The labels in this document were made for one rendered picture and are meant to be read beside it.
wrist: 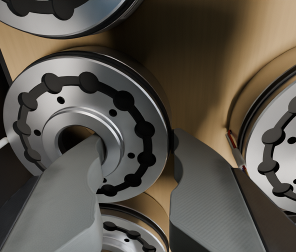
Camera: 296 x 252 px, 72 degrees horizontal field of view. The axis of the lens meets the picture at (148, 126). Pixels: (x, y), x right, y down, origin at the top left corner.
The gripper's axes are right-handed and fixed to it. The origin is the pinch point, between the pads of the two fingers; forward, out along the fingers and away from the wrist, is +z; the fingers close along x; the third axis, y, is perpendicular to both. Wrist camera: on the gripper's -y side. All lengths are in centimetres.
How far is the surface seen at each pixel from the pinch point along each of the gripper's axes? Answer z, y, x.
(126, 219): -0.7, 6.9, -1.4
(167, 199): 2.0, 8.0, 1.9
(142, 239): -0.7, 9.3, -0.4
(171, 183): 1.9, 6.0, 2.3
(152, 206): 1.2, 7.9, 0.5
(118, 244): -1.0, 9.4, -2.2
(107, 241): -0.9, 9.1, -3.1
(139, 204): 0.8, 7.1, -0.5
